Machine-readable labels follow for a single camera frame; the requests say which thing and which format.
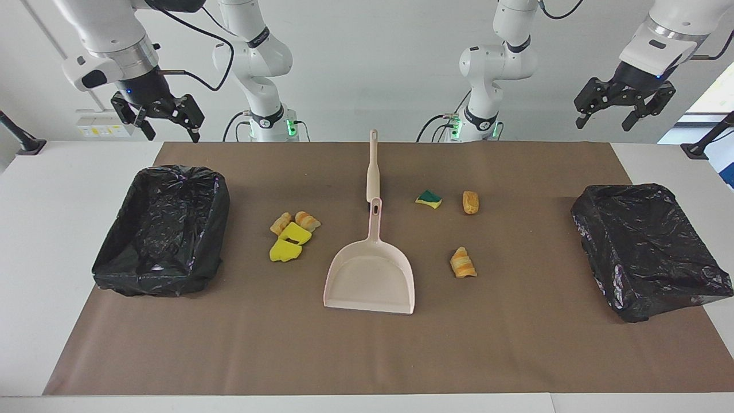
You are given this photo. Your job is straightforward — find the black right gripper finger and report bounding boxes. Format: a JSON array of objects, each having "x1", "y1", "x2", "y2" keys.
[
  {"x1": 166, "y1": 93, "x2": 205, "y2": 144},
  {"x1": 111, "y1": 92, "x2": 157, "y2": 141}
]

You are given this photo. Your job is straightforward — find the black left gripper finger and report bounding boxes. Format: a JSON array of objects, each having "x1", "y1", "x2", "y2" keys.
[
  {"x1": 622, "y1": 83, "x2": 676, "y2": 133},
  {"x1": 575, "y1": 77, "x2": 619, "y2": 130}
]

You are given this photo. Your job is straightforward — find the yellow sponge piece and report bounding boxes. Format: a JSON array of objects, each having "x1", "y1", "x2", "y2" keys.
[
  {"x1": 278, "y1": 222, "x2": 313, "y2": 246},
  {"x1": 269, "y1": 239, "x2": 303, "y2": 263}
]

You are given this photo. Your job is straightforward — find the beige hand brush black bristles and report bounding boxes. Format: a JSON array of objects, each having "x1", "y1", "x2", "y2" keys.
[{"x1": 366, "y1": 129, "x2": 380, "y2": 210}]

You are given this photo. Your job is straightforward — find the beige plastic dustpan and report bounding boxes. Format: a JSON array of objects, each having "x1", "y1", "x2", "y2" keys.
[{"x1": 323, "y1": 198, "x2": 415, "y2": 315}]

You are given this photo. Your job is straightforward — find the black bag lined bin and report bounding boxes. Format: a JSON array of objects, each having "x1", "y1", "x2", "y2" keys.
[
  {"x1": 92, "y1": 165, "x2": 231, "y2": 297},
  {"x1": 571, "y1": 184, "x2": 734, "y2": 323}
]

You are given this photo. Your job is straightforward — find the black clamp stand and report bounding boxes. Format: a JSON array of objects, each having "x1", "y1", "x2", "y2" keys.
[
  {"x1": 0, "y1": 110, "x2": 47, "y2": 156},
  {"x1": 681, "y1": 111, "x2": 734, "y2": 160}
]

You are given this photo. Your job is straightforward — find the brown paper table mat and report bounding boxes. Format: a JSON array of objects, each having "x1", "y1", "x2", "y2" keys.
[{"x1": 43, "y1": 142, "x2": 734, "y2": 396}]

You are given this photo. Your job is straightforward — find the white wall socket box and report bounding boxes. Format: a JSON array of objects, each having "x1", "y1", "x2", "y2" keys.
[{"x1": 76, "y1": 109, "x2": 137, "y2": 138}]

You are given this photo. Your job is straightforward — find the black right base cables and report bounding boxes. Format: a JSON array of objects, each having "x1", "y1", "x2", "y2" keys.
[{"x1": 222, "y1": 112, "x2": 253, "y2": 142}]

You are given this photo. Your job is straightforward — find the black base cables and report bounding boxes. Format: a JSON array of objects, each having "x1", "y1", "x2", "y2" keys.
[
  {"x1": 417, "y1": 89, "x2": 462, "y2": 142},
  {"x1": 222, "y1": 112, "x2": 253, "y2": 142}
]

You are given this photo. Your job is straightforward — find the bright window with dark frame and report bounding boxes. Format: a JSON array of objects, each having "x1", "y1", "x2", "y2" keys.
[{"x1": 658, "y1": 60, "x2": 734, "y2": 144}]

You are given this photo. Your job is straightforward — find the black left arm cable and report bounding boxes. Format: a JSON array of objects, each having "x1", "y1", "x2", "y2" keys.
[{"x1": 536, "y1": 0, "x2": 734, "y2": 61}]

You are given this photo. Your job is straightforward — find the white wall cable conduit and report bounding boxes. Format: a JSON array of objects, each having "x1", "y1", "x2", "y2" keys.
[{"x1": 22, "y1": 0, "x2": 107, "y2": 111}]

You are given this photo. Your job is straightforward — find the black left base cables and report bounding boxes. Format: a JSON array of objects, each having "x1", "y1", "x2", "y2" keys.
[{"x1": 417, "y1": 89, "x2": 462, "y2": 142}]

